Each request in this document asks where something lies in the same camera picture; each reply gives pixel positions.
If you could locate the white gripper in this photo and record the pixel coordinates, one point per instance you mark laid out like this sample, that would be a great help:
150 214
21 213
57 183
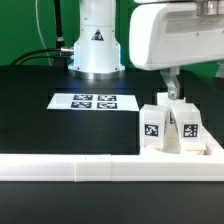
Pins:
172 33

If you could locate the white round stool seat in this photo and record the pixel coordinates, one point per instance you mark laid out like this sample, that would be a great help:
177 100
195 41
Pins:
171 143

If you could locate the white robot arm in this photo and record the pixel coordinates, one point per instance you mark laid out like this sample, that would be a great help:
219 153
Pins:
97 54

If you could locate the white marker sheet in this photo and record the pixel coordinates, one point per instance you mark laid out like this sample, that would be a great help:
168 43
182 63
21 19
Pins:
93 102

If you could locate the white L-shaped fence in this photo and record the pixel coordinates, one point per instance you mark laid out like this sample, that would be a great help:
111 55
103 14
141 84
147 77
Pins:
148 165

